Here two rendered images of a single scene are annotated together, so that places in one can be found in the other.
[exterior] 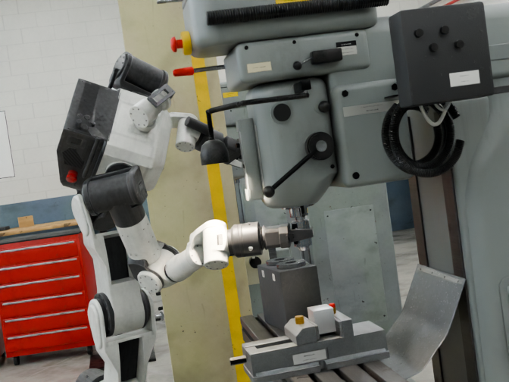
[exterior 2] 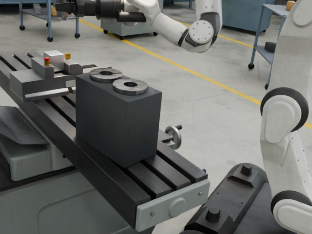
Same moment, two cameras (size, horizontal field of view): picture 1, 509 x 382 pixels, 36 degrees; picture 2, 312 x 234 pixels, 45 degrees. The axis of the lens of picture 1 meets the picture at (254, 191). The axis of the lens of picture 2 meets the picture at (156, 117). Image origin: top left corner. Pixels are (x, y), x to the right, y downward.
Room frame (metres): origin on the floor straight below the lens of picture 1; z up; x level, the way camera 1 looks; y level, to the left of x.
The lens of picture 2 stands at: (3.30, -0.43, 1.46)
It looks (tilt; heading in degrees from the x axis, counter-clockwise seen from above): 25 degrees down; 151
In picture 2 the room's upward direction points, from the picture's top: 5 degrees clockwise
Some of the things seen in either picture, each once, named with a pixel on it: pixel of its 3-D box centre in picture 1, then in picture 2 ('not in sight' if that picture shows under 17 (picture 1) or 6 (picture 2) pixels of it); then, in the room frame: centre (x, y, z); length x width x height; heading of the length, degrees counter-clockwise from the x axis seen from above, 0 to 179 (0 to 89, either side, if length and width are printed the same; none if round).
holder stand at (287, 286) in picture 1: (289, 292); (116, 113); (2.42, -0.06, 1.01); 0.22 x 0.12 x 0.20; 18
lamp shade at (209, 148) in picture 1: (213, 151); not in sight; (1.99, 0.09, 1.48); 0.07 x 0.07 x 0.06
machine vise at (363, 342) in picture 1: (313, 342); (61, 73); (1.96, -0.09, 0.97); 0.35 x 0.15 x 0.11; 101
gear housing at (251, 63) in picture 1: (294, 61); not in sight; (2.06, -0.15, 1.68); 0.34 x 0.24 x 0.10; 100
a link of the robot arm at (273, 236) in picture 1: (267, 238); (91, 6); (2.06, -0.02, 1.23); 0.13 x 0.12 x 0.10; 174
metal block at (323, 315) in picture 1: (321, 319); (54, 61); (1.96, -0.12, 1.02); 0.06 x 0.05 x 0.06; 11
